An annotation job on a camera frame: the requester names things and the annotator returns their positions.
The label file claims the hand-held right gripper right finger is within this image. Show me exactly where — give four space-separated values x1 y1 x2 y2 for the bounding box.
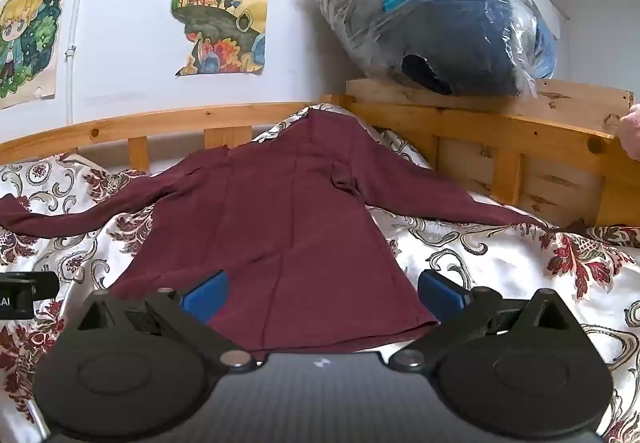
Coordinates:
389 269 579 372

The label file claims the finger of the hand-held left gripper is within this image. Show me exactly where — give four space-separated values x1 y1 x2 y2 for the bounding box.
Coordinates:
0 271 61 320

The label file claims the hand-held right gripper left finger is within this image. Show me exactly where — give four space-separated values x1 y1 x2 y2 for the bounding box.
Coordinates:
75 269 257 370

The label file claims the maroon long-sleeved shirt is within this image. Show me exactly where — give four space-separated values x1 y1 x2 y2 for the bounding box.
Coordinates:
0 110 557 355

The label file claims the floral white bedsheet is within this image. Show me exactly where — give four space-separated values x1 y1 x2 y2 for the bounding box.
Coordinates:
0 103 640 443

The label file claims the pink fuzzy cloth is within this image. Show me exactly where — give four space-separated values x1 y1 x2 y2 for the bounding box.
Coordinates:
619 103 640 158

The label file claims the wooden bed frame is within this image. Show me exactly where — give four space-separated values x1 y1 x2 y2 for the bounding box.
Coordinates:
0 78 640 230

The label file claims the blond cartoon figure wall poster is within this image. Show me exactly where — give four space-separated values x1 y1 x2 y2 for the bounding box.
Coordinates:
0 0 68 110

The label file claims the white wall pipe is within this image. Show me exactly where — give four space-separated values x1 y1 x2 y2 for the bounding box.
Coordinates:
64 0 92 126

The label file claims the landscape wall poster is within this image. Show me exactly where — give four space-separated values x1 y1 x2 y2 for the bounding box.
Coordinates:
172 0 269 77

